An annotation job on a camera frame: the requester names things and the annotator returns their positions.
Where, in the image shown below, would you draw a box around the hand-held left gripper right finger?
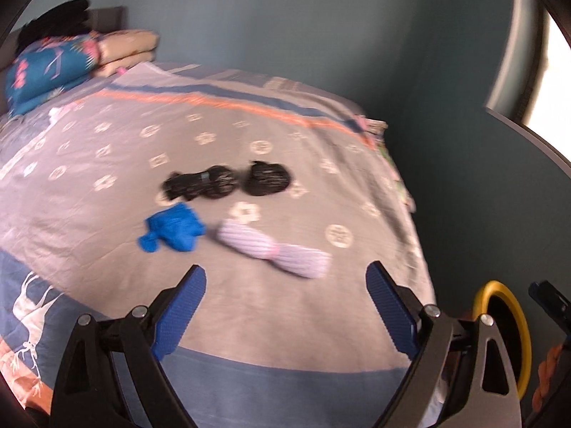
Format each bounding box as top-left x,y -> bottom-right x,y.
365,261 -> 524,428

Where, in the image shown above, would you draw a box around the pile of black clothes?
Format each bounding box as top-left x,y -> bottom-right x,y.
17,0 -> 92,47

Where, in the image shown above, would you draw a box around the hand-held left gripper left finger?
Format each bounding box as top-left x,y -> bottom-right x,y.
50,264 -> 207,428

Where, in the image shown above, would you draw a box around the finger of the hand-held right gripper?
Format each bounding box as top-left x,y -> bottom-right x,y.
529,280 -> 571,348

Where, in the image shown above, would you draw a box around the round black plastic bag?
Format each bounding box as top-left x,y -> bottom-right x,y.
241,160 -> 292,198

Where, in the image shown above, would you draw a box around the grey patterned bed sheet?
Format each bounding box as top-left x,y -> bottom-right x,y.
0,62 -> 438,428

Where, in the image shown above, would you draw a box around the long black plastic bag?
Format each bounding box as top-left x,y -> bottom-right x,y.
161,165 -> 237,202

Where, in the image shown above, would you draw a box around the blue floral folded quilt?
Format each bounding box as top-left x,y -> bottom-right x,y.
5,31 -> 101,117

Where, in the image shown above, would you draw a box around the blue crumpled glove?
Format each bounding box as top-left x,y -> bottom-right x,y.
136,202 -> 207,254

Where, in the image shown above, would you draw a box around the floral under sheet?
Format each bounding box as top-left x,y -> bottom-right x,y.
352,113 -> 418,215

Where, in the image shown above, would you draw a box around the window with grey sill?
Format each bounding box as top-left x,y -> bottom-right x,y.
484,0 -> 571,143

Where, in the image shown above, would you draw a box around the yellow-rimmed trash bin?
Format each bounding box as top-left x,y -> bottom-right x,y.
473,280 -> 532,399

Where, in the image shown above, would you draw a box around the grey upholstered headboard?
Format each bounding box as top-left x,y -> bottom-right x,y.
0,6 -> 123,72

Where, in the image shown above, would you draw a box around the beige pillows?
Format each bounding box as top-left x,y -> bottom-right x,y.
94,29 -> 160,76

